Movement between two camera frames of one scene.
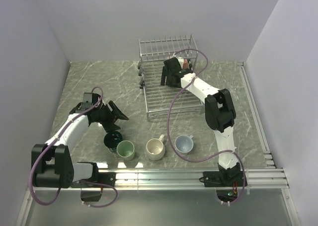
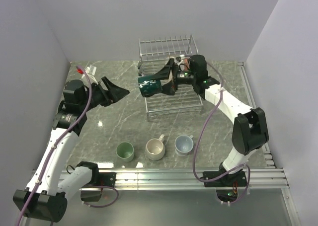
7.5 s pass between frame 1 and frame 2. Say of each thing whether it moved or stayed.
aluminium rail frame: stayed
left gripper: moved
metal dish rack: stayed
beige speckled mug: stayed
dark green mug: moved
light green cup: stayed
